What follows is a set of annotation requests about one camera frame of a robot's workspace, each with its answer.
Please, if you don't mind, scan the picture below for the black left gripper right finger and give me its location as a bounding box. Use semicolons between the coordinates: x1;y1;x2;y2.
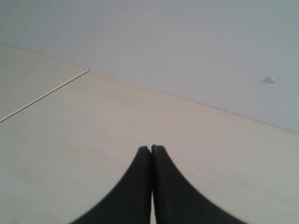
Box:
151;145;238;224

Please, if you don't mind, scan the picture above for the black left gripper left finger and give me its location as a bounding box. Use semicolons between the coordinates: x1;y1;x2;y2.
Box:
73;146;152;224

